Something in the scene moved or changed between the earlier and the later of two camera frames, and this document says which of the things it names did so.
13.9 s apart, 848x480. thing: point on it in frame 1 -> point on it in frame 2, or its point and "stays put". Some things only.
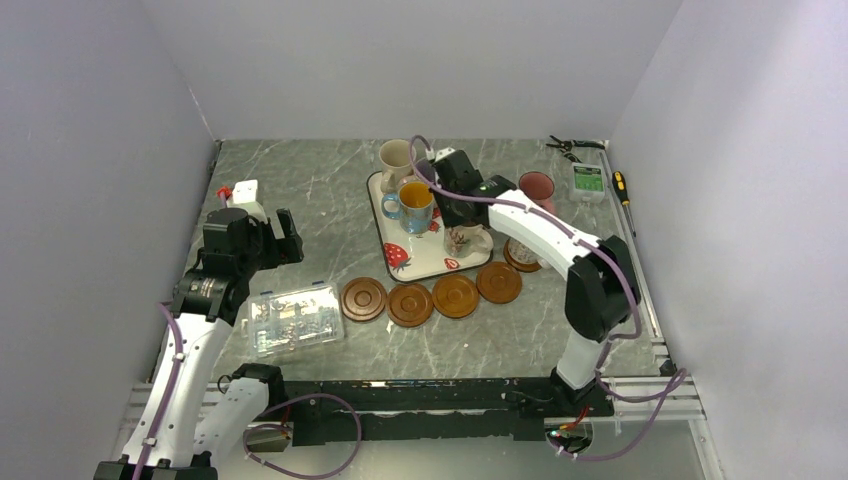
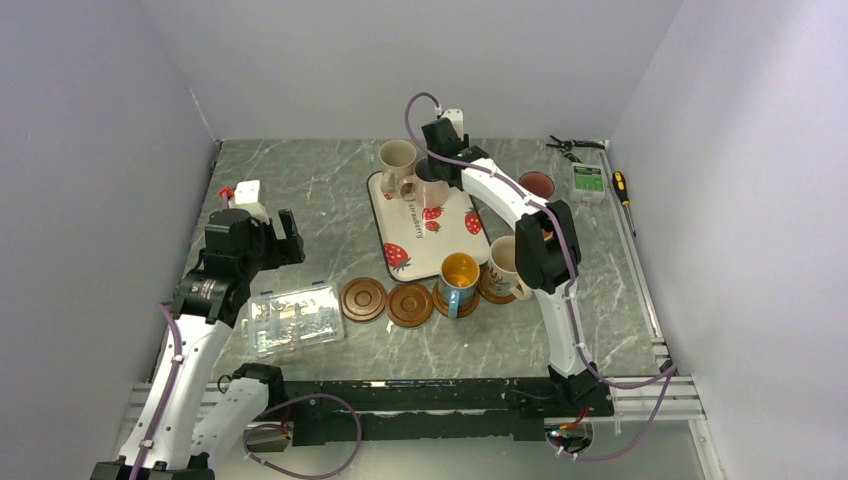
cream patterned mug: [465, 241] -> [503, 275]
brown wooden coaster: [455, 296] stays put
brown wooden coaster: [409, 305] stays put
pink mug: [539, 188] stays put
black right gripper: [449, 219] -> [464, 142]
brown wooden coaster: [363, 299] stays put
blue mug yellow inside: [413, 206] -> [458, 282]
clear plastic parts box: [293, 319] stays put
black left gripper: [282, 250] stays put
